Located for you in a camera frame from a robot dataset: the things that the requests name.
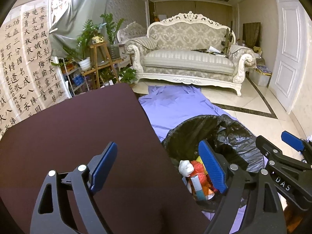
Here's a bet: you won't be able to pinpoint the clear storage box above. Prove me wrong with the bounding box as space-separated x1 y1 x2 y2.
249 65 272 87

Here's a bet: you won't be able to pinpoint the black trash bag bin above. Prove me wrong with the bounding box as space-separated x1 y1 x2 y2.
162 115 264 213

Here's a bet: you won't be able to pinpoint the striped sofa cushion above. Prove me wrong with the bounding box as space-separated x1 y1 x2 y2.
131 36 158 50

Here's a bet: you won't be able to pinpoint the floor green plant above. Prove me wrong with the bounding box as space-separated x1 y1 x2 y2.
99 66 139 86

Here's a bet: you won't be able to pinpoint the dark framed panel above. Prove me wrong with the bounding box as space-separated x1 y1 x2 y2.
242 22 261 49

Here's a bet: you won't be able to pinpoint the white paper ball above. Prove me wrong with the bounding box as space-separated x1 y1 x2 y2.
178 160 195 177

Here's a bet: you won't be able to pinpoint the purple cloth on floor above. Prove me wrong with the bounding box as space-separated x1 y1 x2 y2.
137 84 267 234

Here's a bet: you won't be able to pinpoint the wooden plant stand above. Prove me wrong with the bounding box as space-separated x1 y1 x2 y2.
82 41 123 89

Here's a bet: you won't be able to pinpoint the tall green plant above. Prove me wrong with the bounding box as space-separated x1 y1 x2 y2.
100 13 125 60

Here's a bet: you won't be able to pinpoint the calligraphy paper screen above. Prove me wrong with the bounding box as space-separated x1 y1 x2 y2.
1 0 70 135

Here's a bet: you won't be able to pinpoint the grey tarp curtain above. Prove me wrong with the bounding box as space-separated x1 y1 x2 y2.
49 0 107 58

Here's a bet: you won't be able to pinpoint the blue basket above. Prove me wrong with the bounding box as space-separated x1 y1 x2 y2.
73 74 85 86

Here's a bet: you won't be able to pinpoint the white potted plant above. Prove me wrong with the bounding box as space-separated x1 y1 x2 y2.
62 19 106 72

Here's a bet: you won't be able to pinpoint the ornate armchair behind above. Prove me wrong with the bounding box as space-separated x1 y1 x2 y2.
117 22 147 44

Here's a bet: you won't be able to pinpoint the small decorated plant pot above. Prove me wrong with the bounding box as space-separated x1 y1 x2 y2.
92 35 105 44

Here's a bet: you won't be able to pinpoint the yellow item in bin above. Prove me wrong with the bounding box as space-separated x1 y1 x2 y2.
196 156 208 175

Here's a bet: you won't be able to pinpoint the white ornate sofa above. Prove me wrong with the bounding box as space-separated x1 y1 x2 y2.
124 12 256 96

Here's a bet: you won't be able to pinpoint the white door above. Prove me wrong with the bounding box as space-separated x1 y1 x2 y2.
269 0 308 113

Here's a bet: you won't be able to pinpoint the metal shelf rack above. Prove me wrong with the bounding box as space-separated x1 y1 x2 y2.
58 58 89 97

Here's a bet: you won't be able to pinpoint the papers on sofa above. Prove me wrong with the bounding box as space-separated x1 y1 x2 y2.
192 46 226 57

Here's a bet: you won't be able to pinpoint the dark object on sofa arm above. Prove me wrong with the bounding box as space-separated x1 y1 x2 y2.
222 28 235 57

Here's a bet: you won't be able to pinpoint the white teal toothpaste box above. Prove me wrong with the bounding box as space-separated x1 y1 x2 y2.
190 175 206 201

